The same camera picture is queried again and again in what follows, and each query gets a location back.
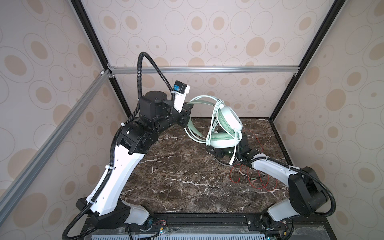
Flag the white black headphones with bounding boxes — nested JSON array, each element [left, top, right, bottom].
[[214, 156, 239, 167]]

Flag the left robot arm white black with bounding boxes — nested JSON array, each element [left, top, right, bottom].
[[62, 52, 193, 240]]

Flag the aluminium rail left wall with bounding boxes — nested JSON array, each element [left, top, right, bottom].
[[1, 69, 111, 225]]

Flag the mint green headphones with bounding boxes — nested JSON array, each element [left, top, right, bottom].
[[185, 95, 243, 146]]

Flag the black frame post left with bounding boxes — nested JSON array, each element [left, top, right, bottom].
[[70, 0, 132, 117]]

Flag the black frame post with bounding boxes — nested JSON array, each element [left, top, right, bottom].
[[70, 0, 132, 117], [270, 0, 347, 123]]

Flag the aluminium rail wall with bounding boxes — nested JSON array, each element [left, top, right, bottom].
[[1, 69, 111, 225], [111, 66, 300, 75]]

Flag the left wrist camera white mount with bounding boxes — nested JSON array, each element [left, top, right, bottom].
[[174, 81, 191, 113]]

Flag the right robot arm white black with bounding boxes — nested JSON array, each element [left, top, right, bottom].
[[208, 133, 337, 229]]

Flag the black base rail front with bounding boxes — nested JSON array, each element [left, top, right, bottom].
[[85, 213, 336, 240]]

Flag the black frame post right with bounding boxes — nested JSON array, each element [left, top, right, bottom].
[[270, 0, 347, 123]]

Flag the aluminium rail back wall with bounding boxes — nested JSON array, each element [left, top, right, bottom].
[[111, 66, 300, 75]]

